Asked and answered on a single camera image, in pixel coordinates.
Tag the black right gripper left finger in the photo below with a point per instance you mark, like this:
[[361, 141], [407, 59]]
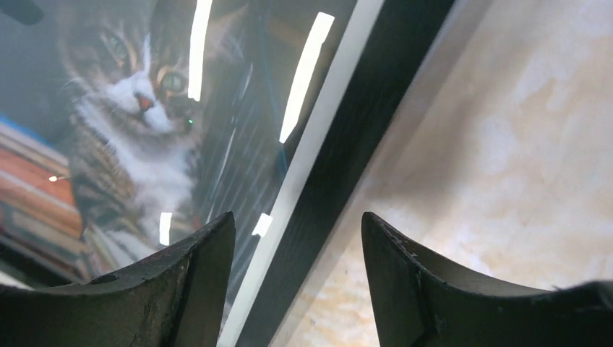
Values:
[[174, 297]]

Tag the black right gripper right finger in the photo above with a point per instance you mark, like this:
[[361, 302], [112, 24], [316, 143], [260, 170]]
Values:
[[422, 298]]

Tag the black wooden picture frame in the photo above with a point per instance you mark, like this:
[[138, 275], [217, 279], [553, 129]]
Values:
[[380, 51]]

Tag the photo with white mat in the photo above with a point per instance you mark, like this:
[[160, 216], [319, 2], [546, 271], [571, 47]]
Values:
[[128, 125]]

